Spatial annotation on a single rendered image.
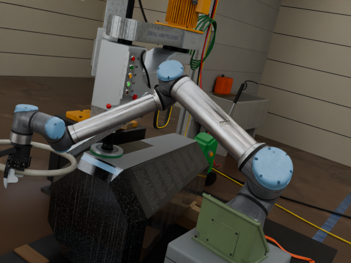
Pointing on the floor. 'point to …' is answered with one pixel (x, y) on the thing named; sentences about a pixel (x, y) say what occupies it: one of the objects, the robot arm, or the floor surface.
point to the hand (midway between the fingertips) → (7, 182)
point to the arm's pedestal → (181, 247)
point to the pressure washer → (208, 143)
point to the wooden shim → (30, 254)
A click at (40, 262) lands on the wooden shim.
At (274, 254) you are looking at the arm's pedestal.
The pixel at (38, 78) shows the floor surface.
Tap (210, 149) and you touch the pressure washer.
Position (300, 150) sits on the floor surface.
